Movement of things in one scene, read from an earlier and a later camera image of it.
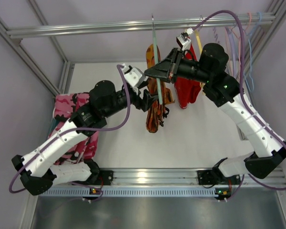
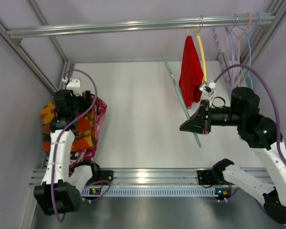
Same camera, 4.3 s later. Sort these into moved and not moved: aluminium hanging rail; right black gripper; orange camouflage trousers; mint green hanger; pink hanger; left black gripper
Moved: right black gripper; mint green hanger; orange camouflage trousers; left black gripper
Not moved: pink hanger; aluminium hanging rail
